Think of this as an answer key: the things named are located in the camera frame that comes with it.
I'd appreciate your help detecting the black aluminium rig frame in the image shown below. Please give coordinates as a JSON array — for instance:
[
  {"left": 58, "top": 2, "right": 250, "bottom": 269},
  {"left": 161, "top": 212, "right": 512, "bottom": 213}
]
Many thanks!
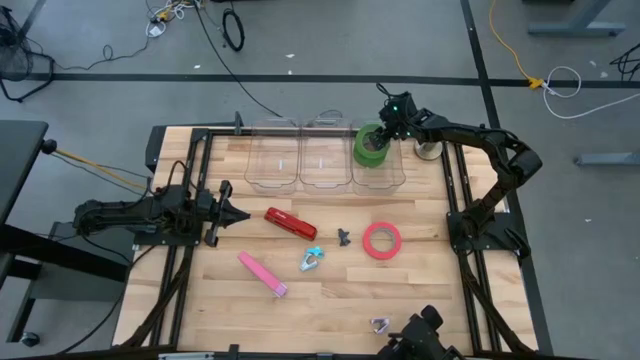
[{"left": 112, "top": 127, "right": 542, "bottom": 360}]

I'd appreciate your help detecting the grey table foot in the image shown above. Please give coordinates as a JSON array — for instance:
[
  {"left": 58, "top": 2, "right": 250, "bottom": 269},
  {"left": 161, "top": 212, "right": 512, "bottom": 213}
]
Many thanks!
[{"left": 573, "top": 151, "right": 640, "bottom": 168}]

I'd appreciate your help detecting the green tape roll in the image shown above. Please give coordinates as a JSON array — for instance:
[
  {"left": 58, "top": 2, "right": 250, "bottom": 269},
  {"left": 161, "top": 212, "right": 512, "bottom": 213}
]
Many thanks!
[{"left": 352, "top": 122, "right": 393, "bottom": 170}]

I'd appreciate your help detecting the thin black cable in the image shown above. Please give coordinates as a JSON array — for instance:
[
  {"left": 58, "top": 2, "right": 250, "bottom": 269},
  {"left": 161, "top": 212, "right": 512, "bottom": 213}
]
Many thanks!
[{"left": 53, "top": 35, "right": 152, "bottom": 72}]

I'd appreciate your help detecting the black cable tangle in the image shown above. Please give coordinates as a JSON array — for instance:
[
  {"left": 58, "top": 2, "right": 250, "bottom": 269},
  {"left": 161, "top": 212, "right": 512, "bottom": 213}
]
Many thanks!
[{"left": 608, "top": 41, "right": 640, "bottom": 82}]

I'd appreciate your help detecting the white bulb on brass base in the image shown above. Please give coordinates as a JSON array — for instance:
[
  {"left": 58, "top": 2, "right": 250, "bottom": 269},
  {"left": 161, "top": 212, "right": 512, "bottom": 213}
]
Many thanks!
[{"left": 414, "top": 140, "right": 445, "bottom": 162}]

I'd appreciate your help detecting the grey-blue staple remover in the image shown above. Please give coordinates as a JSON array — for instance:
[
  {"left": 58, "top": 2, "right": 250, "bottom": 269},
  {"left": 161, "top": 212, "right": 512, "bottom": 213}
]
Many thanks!
[{"left": 298, "top": 251, "right": 320, "bottom": 273}]

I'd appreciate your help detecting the yellow extension cord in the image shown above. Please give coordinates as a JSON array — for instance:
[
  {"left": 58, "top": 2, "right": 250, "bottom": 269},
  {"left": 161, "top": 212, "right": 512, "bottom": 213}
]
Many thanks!
[{"left": 488, "top": 0, "right": 546, "bottom": 92}]

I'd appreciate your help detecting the long black floor cable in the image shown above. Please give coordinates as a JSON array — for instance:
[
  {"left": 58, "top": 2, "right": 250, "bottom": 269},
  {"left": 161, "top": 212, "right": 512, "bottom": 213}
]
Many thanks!
[{"left": 191, "top": 0, "right": 284, "bottom": 119}]

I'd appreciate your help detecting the grey table leg base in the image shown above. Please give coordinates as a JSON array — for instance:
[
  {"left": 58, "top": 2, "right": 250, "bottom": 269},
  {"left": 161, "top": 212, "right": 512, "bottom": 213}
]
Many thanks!
[{"left": 527, "top": 0, "right": 627, "bottom": 39}]

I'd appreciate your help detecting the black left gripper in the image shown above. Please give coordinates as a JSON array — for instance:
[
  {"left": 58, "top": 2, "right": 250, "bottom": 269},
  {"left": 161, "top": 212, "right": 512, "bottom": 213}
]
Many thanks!
[{"left": 197, "top": 180, "right": 251, "bottom": 248}]

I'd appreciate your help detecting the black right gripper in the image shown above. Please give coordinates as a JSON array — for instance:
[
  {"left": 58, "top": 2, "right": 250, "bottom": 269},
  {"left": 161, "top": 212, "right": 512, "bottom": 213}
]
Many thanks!
[{"left": 369, "top": 91, "right": 421, "bottom": 151}]

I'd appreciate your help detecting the coiled black cable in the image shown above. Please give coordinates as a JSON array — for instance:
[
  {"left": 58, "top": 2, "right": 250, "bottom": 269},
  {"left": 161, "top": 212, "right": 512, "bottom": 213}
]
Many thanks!
[{"left": 221, "top": 8, "right": 247, "bottom": 53}]

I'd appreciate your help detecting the red stapler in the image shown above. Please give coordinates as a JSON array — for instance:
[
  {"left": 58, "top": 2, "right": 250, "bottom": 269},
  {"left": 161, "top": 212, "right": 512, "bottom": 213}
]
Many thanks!
[{"left": 263, "top": 206, "right": 319, "bottom": 243}]

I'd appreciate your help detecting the black desk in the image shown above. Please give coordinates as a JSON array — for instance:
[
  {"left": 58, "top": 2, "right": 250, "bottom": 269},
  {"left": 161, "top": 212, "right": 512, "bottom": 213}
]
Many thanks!
[{"left": 0, "top": 119, "right": 136, "bottom": 347}]

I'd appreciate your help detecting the yellow cord with black knob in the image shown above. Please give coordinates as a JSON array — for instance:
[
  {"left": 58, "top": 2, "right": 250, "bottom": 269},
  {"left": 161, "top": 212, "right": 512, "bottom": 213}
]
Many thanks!
[{"left": 40, "top": 138, "right": 152, "bottom": 192}]

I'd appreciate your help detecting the clear plastic bin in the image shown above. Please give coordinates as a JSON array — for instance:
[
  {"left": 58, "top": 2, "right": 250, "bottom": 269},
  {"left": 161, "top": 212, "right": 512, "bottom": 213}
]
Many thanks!
[
  {"left": 350, "top": 117, "right": 408, "bottom": 197},
  {"left": 243, "top": 117, "right": 302, "bottom": 196},
  {"left": 298, "top": 117, "right": 354, "bottom": 196}
]

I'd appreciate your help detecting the red tape roll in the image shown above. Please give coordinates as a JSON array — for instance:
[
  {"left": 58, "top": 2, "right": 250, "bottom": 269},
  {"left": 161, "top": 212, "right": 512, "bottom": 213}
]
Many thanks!
[{"left": 361, "top": 221, "right": 403, "bottom": 261}]

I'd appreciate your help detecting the white power strip cable cluster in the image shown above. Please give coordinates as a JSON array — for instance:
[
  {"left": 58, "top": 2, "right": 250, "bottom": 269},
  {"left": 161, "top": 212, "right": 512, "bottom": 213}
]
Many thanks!
[{"left": 144, "top": 0, "right": 202, "bottom": 39}]

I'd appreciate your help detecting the black cable loop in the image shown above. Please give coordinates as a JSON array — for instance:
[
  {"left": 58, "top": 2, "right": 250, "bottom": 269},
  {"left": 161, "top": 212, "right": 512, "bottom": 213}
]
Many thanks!
[{"left": 313, "top": 108, "right": 347, "bottom": 127}]

